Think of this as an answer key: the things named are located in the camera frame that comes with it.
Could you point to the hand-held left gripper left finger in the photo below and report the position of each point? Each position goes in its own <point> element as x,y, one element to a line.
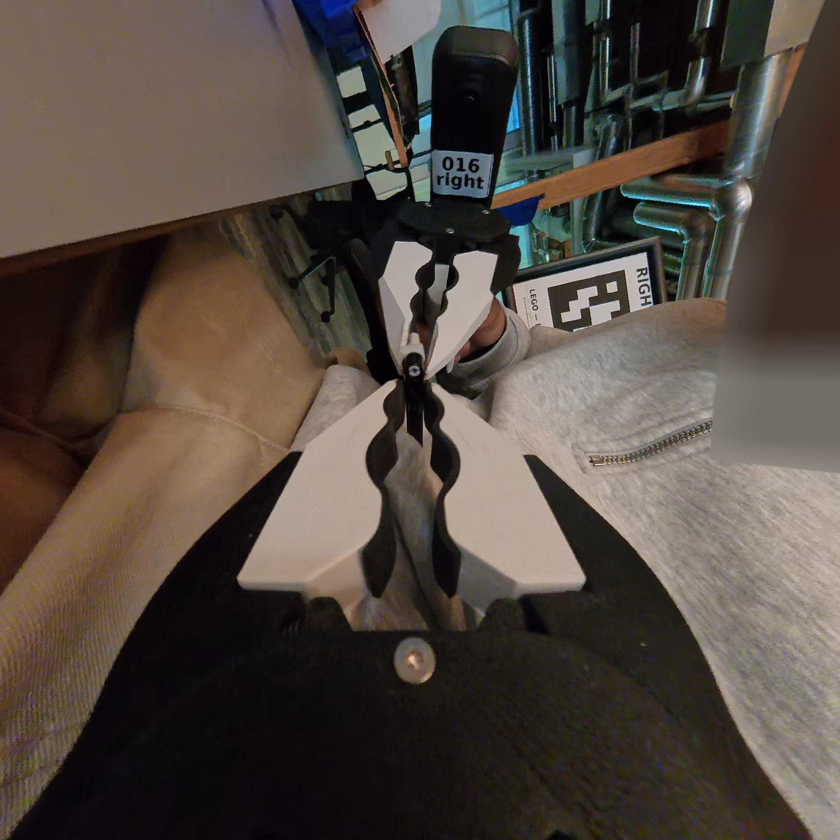
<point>308,512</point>

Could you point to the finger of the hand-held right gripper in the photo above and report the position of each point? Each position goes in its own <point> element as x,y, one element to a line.
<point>472,295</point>
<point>400,289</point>

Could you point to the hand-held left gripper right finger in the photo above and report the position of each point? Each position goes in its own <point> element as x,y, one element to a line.
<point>512,525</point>

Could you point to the white desk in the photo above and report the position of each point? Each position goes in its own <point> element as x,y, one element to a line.
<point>164,98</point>

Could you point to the person's right hand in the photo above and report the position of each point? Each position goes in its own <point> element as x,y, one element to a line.
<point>489,334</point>

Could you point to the cardboard box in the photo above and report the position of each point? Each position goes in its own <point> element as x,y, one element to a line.
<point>394,26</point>

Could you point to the grey zip sweatshirt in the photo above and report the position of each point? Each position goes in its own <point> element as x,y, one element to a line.
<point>656,525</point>

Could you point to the black lego rod piece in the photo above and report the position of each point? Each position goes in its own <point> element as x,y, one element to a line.
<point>415,407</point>

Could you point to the beige trousers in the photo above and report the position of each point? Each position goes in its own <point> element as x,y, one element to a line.
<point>164,394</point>

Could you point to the silver metal pipe frame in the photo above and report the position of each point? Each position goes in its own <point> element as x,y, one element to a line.
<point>748,164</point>

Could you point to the row of dark metal pipes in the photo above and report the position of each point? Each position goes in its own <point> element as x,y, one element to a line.
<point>590,65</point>

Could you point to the blue plastic bin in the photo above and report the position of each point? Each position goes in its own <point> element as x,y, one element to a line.
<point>328,23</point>

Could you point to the framed black-and-white marker sign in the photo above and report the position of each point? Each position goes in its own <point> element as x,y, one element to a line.
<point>590,295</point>

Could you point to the person's right forearm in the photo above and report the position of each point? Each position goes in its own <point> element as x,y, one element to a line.
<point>508,358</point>

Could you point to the black office chair base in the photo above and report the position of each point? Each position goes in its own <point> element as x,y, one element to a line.
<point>321,229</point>

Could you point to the wooden shelf board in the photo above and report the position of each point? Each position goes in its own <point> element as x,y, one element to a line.
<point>623,170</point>

